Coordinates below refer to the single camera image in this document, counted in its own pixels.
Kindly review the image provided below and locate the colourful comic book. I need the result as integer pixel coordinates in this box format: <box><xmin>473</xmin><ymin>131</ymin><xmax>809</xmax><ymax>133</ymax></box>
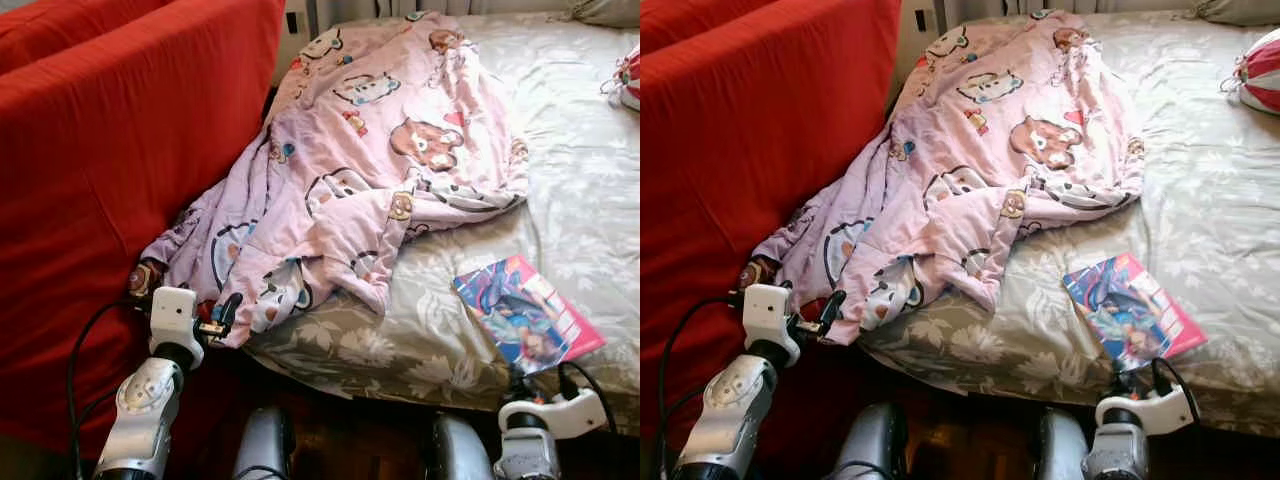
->
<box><xmin>452</xmin><ymin>254</ymin><xmax>607</xmax><ymax>376</ymax></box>
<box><xmin>1062</xmin><ymin>252</ymin><xmax>1209</xmax><ymax>371</ymax></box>

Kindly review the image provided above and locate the pink bear print blanket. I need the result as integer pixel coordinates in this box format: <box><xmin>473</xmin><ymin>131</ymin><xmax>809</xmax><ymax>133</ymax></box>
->
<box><xmin>738</xmin><ymin>10</ymin><xmax>1146</xmax><ymax>346</ymax></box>
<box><xmin>127</xmin><ymin>12</ymin><xmax>531</xmax><ymax>349</ymax></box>

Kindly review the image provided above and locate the silver robot left leg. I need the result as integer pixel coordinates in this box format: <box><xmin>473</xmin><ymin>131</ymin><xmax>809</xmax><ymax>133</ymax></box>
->
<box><xmin>232</xmin><ymin>405</ymin><xmax>298</xmax><ymax>480</ymax></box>
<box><xmin>828</xmin><ymin>402</ymin><xmax>909</xmax><ymax>480</ymax></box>

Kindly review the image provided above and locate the thick red cushion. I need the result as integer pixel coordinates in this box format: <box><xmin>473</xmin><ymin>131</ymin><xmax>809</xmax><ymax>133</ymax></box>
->
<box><xmin>0</xmin><ymin>0</ymin><xmax>286</xmax><ymax>456</ymax></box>
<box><xmin>0</xmin><ymin>0</ymin><xmax>171</xmax><ymax>76</ymax></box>
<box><xmin>640</xmin><ymin>0</ymin><xmax>901</xmax><ymax>441</ymax></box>
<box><xmin>640</xmin><ymin>0</ymin><xmax>801</xmax><ymax>56</ymax></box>

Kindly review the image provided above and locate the bed with grey floral sheet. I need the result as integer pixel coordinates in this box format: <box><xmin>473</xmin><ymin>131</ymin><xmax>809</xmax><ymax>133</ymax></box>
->
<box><xmin>245</xmin><ymin>10</ymin><xmax>641</xmax><ymax>436</ymax></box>
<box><xmin>860</xmin><ymin>8</ymin><xmax>1280</xmax><ymax>436</ymax></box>

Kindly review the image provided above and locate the red white blue star bolster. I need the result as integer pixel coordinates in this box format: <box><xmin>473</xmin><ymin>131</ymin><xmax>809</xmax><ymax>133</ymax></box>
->
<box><xmin>1220</xmin><ymin>28</ymin><xmax>1280</xmax><ymax>116</ymax></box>
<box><xmin>600</xmin><ymin>45</ymin><xmax>641</xmax><ymax>111</ymax></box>

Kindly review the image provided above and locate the grey floral pillow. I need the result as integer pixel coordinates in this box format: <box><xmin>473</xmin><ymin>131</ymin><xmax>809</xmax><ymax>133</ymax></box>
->
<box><xmin>560</xmin><ymin>0</ymin><xmax>641</xmax><ymax>29</ymax></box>
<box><xmin>1195</xmin><ymin>0</ymin><xmax>1280</xmax><ymax>28</ymax></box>

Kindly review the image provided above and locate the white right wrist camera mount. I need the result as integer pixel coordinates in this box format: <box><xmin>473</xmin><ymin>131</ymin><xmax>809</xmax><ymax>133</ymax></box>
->
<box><xmin>497</xmin><ymin>388</ymin><xmax>610</xmax><ymax>443</ymax></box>
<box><xmin>1095</xmin><ymin>385</ymin><xmax>1201</xmax><ymax>436</ymax></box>

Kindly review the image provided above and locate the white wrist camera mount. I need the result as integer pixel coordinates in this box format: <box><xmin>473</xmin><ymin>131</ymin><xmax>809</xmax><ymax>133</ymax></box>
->
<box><xmin>742</xmin><ymin>284</ymin><xmax>801</xmax><ymax>353</ymax></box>
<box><xmin>1095</xmin><ymin>385</ymin><xmax>1201</xmax><ymax>436</ymax></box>
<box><xmin>497</xmin><ymin>388</ymin><xmax>610</xmax><ymax>443</ymax></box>
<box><xmin>150</xmin><ymin>287</ymin><xmax>206</xmax><ymax>348</ymax></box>

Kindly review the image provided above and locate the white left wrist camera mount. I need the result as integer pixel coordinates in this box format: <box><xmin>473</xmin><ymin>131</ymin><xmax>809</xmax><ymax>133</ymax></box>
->
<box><xmin>742</xmin><ymin>284</ymin><xmax>801</xmax><ymax>353</ymax></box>
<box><xmin>150</xmin><ymin>287</ymin><xmax>206</xmax><ymax>348</ymax></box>

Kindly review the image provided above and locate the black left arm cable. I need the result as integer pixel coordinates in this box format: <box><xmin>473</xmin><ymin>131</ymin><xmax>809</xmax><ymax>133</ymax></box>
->
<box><xmin>655</xmin><ymin>295</ymin><xmax>746</xmax><ymax>480</ymax></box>
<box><xmin>65</xmin><ymin>300</ymin><xmax>156</xmax><ymax>480</ymax></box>

